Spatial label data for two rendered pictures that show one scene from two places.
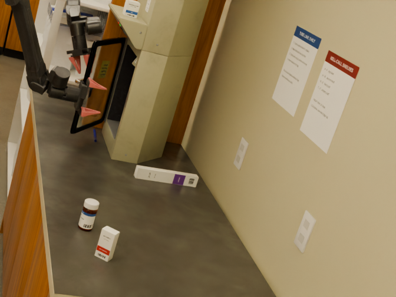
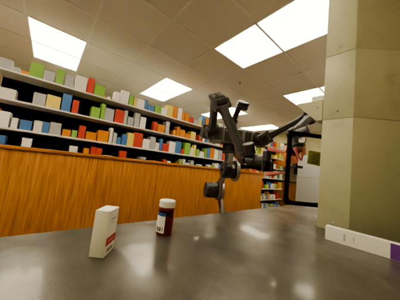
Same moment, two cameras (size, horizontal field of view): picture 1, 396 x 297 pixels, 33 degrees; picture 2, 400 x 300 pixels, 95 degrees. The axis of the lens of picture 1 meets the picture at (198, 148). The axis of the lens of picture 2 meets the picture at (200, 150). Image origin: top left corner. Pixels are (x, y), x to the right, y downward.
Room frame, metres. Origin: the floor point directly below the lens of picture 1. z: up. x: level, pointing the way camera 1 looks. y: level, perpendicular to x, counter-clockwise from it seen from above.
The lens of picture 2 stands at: (1.84, -0.27, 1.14)
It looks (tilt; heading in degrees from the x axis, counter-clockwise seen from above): 5 degrees up; 71
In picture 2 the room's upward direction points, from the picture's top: 6 degrees clockwise
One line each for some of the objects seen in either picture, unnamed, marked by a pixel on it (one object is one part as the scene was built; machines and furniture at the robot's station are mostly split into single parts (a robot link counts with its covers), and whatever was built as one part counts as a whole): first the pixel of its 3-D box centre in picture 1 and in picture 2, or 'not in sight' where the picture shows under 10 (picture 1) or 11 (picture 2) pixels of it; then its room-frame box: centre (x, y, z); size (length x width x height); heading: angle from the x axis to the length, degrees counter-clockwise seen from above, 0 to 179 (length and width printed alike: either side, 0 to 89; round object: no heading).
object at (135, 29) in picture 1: (124, 25); (320, 119); (2.74, 0.44, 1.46); 0.32 x 0.12 x 0.10; 21
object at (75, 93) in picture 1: (72, 94); (262, 161); (2.45, 0.51, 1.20); 0.07 x 0.07 x 0.10; 21
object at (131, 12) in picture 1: (131, 8); (318, 103); (2.71, 0.42, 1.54); 0.05 x 0.05 x 0.06; 22
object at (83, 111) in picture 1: (89, 106); (275, 169); (2.47, 0.44, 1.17); 0.09 x 0.07 x 0.07; 111
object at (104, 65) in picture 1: (98, 84); (311, 169); (2.75, 0.48, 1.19); 0.30 x 0.01 x 0.40; 167
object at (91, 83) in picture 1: (93, 89); (276, 155); (2.48, 0.44, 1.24); 0.09 x 0.07 x 0.07; 111
